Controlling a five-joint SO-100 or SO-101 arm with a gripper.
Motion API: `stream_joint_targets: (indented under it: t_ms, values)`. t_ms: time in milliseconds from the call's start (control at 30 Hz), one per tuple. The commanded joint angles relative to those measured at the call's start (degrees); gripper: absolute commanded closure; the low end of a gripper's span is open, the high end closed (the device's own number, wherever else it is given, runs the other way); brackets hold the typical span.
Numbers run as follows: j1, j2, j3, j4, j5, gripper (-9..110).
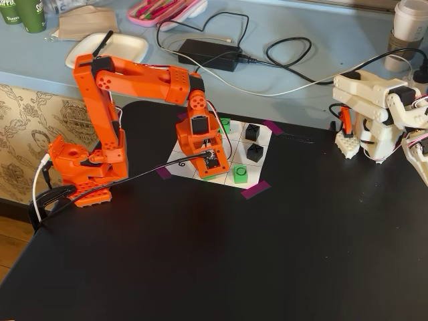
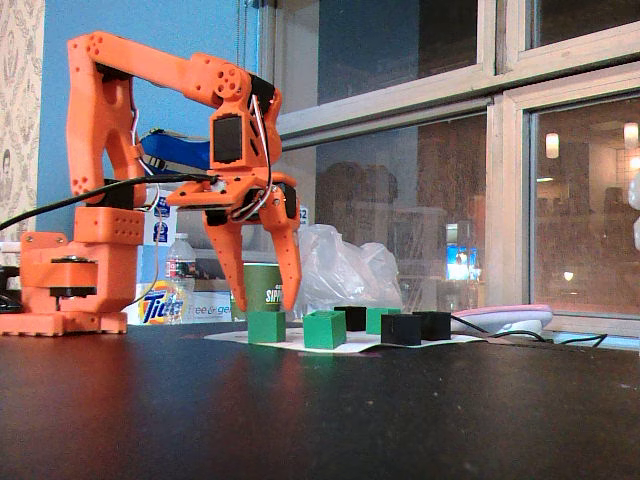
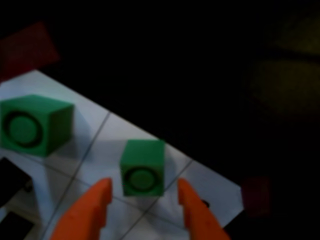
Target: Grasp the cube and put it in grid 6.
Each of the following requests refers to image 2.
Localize Tide detergent box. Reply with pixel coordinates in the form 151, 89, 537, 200
124, 279, 236, 326

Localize blue bag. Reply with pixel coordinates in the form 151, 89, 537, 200
139, 128, 216, 176

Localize white window frame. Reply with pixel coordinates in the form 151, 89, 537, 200
259, 0, 640, 336

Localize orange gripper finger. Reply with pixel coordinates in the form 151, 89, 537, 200
204, 219, 250, 312
259, 197, 303, 312

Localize green cube with circle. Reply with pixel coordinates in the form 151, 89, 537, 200
247, 310, 287, 345
365, 307, 402, 335
302, 309, 347, 350

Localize clear plastic water bottle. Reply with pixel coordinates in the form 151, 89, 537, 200
166, 232, 197, 301

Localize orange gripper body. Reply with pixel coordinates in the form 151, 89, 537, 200
204, 167, 301, 225

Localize green paper cup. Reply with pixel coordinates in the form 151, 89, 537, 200
232, 263, 284, 321

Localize clear plastic bag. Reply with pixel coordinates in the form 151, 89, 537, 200
294, 223, 404, 316

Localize black cube with cross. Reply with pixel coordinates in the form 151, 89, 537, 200
412, 310, 453, 341
380, 313, 423, 347
333, 305, 368, 332

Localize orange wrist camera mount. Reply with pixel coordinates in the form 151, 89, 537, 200
166, 178, 237, 210

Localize pink and white pencil case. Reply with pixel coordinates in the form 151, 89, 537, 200
449, 303, 555, 335

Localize white paper number grid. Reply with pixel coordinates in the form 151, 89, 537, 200
203, 319, 486, 356

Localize black camera cable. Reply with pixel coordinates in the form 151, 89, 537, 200
0, 172, 221, 231

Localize black power cord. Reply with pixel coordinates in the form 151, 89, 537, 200
449, 314, 609, 349

